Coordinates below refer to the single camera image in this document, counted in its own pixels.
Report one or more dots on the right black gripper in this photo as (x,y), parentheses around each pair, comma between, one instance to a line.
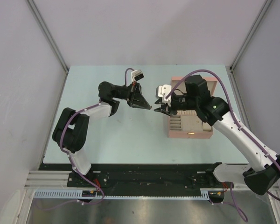
(163,109)

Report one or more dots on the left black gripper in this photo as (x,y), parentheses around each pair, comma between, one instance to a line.
(134,98)

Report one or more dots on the beige ring cushion block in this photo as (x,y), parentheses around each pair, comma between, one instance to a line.
(207,127)

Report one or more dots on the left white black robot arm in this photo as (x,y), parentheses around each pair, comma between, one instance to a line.
(71,130)

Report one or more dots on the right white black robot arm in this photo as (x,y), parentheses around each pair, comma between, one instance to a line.
(192,94)

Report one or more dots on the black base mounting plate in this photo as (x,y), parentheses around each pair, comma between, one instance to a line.
(188,175)

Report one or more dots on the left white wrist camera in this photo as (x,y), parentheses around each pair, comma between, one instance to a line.
(136,75)

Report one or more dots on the grey slotted cable duct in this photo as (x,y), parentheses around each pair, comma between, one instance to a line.
(197,194)

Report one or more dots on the aluminium frame rail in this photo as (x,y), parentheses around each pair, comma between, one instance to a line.
(47,180)

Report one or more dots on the left aluminium corner post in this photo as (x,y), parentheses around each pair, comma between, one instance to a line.
(47,34)

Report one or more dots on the aluminium corner post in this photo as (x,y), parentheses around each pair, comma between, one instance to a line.
(251,33)
(47,34)

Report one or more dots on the right aluminium corner post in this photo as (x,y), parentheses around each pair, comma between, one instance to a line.
(251,33)

